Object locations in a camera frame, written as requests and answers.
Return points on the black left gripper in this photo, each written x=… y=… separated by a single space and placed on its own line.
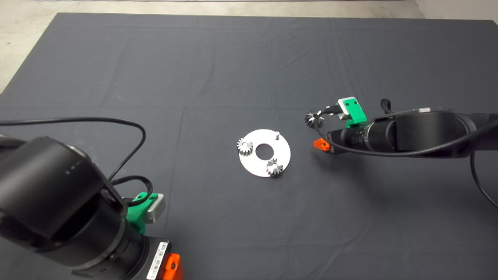
x=153 y=260

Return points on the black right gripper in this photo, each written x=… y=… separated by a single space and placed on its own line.
x=337 y=142

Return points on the large steel gear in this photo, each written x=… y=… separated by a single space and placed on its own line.
x=311 y=120

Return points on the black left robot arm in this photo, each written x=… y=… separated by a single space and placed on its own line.
x=39 y=186

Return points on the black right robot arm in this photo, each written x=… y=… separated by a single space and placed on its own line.
x=420 y=134

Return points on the small steel gear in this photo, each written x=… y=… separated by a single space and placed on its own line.
x=245 y=146
x=274 y=168

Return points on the round metal plate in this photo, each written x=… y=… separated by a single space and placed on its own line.
x=253 y=161

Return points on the dark grey table cloth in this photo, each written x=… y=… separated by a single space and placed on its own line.
x=194 y=58

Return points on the silver right camera box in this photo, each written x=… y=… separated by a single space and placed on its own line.
x=343 y=115

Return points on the silver camera box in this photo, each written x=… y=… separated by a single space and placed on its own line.
x=153 y=210
x=343 y=115

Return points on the green right camera mount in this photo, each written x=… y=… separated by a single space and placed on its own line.
x=357 y=114

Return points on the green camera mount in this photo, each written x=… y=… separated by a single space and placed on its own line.
x=357 y=114
x=134 y=216

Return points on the silver left camera box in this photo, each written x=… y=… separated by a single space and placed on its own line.
x=153 y=210

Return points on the green left camera mount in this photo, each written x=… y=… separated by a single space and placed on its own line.
x=134 y=216

